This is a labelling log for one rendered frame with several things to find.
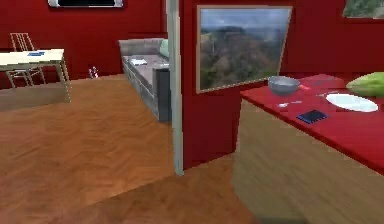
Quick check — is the grey sofa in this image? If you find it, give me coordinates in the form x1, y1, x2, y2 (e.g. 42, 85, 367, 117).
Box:
118, 37, 173, 123

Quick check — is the pale green cushion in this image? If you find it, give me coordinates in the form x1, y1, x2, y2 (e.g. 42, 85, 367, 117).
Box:
159, 38, 170, 59

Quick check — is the grey metal bowl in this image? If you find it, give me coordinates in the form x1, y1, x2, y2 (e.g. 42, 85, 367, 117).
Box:
267, 75, 301, 97

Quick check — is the dark blue phone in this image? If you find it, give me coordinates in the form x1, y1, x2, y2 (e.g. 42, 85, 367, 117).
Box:
296, 109, 329, 125

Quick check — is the red top wooden counter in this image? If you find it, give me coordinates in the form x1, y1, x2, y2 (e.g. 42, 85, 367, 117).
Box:
231, 73, 384, 224

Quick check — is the silver knife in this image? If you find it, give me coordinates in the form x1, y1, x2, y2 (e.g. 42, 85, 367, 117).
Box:
316, 90, 340, 98

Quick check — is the white oval plate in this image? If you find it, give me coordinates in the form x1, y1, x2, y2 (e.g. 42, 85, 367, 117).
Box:
325, 93, 380, 113

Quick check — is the cream wooden table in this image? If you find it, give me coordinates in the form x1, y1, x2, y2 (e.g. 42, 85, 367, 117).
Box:
0, 48, 73, 104

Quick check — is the green lettuce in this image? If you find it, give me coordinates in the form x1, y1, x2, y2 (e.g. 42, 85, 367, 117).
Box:
345, 71, 384, 98

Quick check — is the wooden slatted chair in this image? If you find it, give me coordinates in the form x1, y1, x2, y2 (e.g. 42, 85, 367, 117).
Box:
5, 32, 47, 89

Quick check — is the green framed picture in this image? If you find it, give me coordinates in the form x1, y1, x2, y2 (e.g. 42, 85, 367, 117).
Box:
342, 0, 384, 20

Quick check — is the landscape painting in wooden frame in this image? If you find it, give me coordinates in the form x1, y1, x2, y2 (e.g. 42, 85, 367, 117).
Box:
196, 4, 294, 94

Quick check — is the wall television set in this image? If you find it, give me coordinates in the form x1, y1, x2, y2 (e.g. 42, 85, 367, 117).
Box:
47, 0, 125, 9

